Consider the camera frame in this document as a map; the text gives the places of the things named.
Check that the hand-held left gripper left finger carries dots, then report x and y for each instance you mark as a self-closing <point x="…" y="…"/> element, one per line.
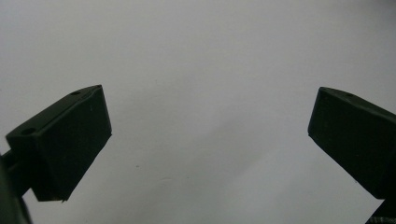
<point x="65" y="143"/>

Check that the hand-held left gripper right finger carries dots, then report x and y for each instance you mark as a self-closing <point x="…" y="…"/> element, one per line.
<point x="355" y="140"/>

